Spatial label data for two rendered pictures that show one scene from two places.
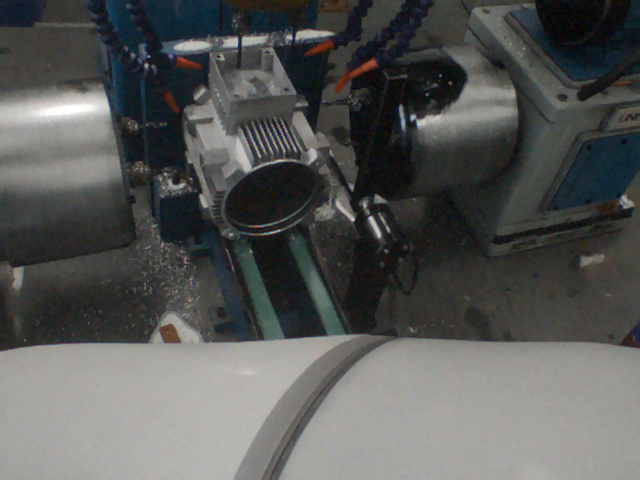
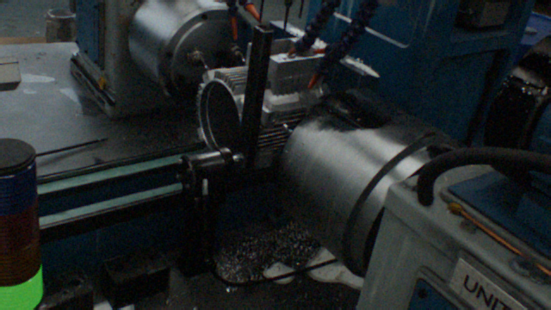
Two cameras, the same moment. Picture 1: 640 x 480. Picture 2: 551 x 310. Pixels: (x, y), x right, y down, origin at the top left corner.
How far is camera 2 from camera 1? 1.12 m
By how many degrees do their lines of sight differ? 66
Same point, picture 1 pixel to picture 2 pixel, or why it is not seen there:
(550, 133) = (386, 226)
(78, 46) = not seen: hidden behind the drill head
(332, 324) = (140, 197)
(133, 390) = not seen: outside the picture
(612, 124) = (454, 281)
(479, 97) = (364, 145)
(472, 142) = (326, 176)
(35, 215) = (139, 30)
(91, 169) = (166, 22)
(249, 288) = (164, 158)
